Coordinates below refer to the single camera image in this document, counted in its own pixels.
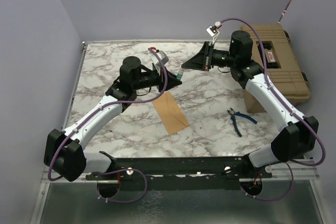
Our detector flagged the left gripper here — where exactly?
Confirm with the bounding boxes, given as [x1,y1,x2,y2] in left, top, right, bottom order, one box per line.
[133,65,182,94]

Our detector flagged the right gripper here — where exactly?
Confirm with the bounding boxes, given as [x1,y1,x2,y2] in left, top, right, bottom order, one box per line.
[183,41,238,71]

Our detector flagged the white green glue stick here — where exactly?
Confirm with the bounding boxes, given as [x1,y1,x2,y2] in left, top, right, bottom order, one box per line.
[176,69,184,80]

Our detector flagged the brown paper envelope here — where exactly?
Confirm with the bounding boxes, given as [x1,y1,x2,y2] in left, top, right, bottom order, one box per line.
[152,92,190,135]

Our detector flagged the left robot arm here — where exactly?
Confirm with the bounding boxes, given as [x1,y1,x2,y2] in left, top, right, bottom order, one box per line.
[44,56,182,182]

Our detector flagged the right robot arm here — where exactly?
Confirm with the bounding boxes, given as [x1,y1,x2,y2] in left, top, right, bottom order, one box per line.
[181,30,318,177]

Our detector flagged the tan plastic tool case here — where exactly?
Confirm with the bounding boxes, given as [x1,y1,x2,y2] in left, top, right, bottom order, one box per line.
[252,24,311,105]

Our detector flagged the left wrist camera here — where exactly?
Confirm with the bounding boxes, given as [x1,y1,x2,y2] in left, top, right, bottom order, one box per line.
[150,47,169,72]

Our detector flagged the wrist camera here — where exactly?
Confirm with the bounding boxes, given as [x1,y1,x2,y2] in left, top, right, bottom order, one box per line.
[206,22,222,45]
[150,47,169,72]

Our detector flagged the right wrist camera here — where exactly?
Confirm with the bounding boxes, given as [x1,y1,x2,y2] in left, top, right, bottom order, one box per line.
[206,22,222,45]

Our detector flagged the blue handled pliers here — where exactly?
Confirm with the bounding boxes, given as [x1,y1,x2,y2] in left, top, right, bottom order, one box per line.
[227,107,258,137]

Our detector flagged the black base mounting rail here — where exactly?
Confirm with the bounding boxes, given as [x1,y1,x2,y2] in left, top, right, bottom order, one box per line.
[86,153,279,192]

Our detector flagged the aluminium frame rail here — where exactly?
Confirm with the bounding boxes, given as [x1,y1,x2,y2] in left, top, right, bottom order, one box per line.
[270,162,320,180]

